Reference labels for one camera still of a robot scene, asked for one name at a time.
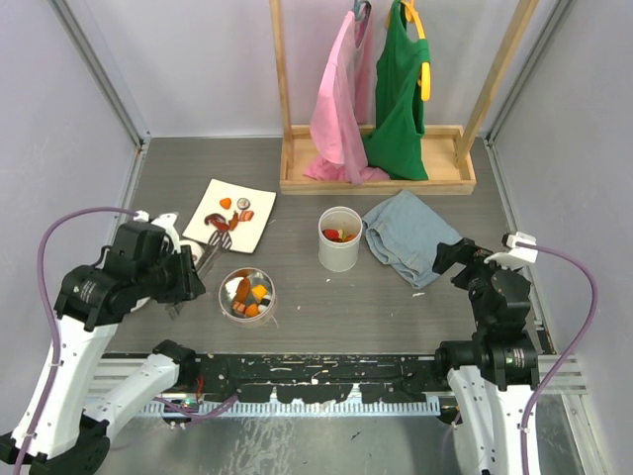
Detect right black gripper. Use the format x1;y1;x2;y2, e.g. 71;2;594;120
432;235;523;327

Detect metal tongs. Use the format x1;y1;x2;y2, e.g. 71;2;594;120
196;231;232;280

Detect pink metal bowl container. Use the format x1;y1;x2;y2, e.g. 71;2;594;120
218;267;278;328

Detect blue denim shorts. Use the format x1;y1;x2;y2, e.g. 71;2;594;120
362;190;462;289

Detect tall white cylinder container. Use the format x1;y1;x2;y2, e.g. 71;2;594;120
317;206;363;272

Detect orange food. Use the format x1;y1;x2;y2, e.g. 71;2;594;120
321;229;358;243

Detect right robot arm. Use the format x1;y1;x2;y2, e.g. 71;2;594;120
432;233;541;474

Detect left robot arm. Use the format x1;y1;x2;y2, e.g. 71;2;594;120
1;215;206;474

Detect flat metal inner lid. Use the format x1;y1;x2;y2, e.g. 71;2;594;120
131;298;149;313

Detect white square plate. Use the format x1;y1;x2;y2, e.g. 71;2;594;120
183;179;277;254

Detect wooden clothes rack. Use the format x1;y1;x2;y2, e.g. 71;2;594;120
270;1;537;195

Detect green hanging tank top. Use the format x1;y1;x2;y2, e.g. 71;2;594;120
363;28;428;181

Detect pink hanging shirt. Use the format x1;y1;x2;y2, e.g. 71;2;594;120
304;11;389;185

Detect yellow clothes hanger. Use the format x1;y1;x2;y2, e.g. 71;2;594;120
387;1;431;102

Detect grey clothes hanger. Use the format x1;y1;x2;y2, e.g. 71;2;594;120
351;0;372;21

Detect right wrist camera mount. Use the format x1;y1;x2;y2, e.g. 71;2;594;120
484;232;538;270

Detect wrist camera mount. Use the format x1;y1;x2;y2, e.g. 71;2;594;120
133;210;181;253
484;232;538;270

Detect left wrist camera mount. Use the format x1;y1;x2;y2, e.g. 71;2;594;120
133;210;181;253

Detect white lid with brown strap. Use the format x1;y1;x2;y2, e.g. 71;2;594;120
180;239;205;265

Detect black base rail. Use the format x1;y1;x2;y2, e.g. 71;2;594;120
140;351;476;405

